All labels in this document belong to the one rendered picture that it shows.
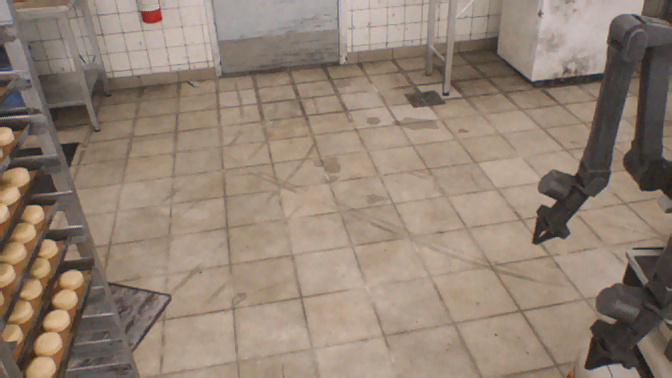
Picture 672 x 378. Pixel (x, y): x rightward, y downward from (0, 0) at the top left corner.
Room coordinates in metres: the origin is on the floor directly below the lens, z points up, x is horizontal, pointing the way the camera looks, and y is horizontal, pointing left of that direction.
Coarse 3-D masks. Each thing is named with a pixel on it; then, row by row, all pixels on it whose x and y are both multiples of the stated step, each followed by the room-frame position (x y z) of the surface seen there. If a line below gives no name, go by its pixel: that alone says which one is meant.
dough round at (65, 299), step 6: (60, 294) 0.90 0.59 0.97; (66, 294) 0.90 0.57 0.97; (72, 294) 0.90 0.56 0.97; (54, 300) 0.88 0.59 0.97; (60, 300) 0.88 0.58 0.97; (66, 300) 0.88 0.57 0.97; (72, 300) 0.88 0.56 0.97; (54, 306) 0.87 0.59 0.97; (60, 306) 0.87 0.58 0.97; (66, 306) 0.87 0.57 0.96; (72, 306) 0.88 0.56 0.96
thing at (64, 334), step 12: (84, 276) 0.98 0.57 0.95; (60, 288) 0.94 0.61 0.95; (48, 312) 0.87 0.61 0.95; (72, 312) 0.86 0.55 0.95; (72, 324) 0.83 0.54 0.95; (36, 336) 0.80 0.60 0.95; (60, 336) 0.80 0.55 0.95; (60, 348) 0.77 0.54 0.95; (60, 360) 0.74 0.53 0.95; (24, 372) 0.71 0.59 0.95
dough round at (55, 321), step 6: (54, 312) 0.85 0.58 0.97; (60, 312) 0.85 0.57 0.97; (66, 312) 0.85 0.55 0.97; (48, 318) 0.83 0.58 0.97; (54, 318) 0.83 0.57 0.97; (60, 318) 0.83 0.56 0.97; (66, 318) 0.83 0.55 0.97; (42, 324) 0.82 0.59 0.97; (48, 324) 0.81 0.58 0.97; (54, 324) 0.81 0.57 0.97; (60, 324) 0.81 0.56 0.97; (66, 324) 0.82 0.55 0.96; (48, 330) 0.81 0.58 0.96; (54, 330) 0.81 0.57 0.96; (60, 330) 0.81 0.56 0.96
